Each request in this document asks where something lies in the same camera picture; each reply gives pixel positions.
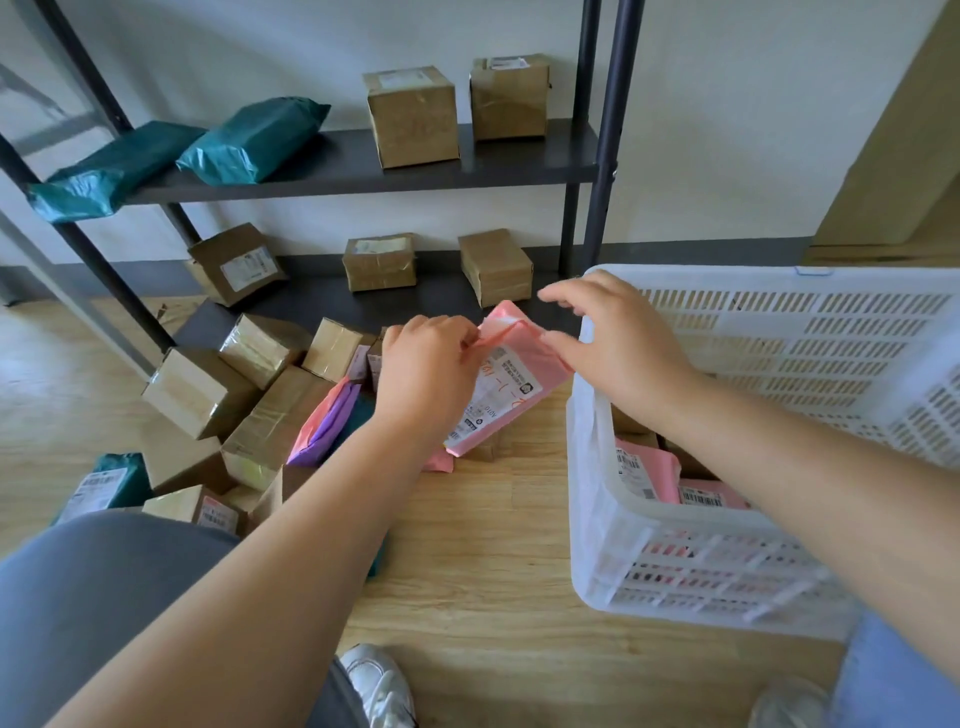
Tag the person's left white shoe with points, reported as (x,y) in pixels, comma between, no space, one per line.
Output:
(382,690)

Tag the person's left hand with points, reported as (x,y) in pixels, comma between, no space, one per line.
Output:
(427,375)

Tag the person's right forearm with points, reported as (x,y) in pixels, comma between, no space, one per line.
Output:
(825,510)

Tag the person's left leg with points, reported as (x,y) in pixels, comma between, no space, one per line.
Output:
(112,622)

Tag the plain brown box shelf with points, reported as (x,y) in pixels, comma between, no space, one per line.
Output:
(495,270)

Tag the small cardboard parcel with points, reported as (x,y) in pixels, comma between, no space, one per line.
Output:
(634,424)

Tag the tall brown cardboard box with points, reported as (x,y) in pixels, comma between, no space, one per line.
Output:
(412,120)

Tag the person's left forearm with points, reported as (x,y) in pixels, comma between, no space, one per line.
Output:
(285,585)

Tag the white plastic crate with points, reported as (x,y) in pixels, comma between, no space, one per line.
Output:
(750,276)

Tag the grey metal frame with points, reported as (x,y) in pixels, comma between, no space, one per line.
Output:
(67,300)

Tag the person's white shoe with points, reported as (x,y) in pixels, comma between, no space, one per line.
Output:
(382,690)
(787,709)

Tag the person's right white shoe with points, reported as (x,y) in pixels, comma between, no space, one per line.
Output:
(787,709)

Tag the black metal shelf rack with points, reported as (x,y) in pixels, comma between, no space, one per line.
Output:
(412,165)

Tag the beige door frame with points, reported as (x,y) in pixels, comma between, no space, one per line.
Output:
(900,150)

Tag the small square cardboard box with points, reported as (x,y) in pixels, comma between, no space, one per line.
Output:
(510,101)

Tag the labelled box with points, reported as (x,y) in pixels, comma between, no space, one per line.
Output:
(217,251)

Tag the person's right hand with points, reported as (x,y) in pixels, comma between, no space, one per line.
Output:
(630,352)

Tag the pile of cardboard parcels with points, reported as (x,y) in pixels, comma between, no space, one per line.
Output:
(195,390)

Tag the purple mailer bag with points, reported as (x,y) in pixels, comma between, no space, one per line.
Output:
(334,427)

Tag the crumpled clear tape scrap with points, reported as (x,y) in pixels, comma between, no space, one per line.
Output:
(165,316)

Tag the person's leg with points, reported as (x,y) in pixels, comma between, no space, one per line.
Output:
(112,622)
(885,675)

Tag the long white label cardboard box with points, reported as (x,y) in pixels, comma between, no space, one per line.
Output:
(686,461)

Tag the taped box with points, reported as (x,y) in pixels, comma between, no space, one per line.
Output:
(379,274)

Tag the person's right leg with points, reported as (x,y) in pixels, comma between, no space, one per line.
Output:
(885,675)

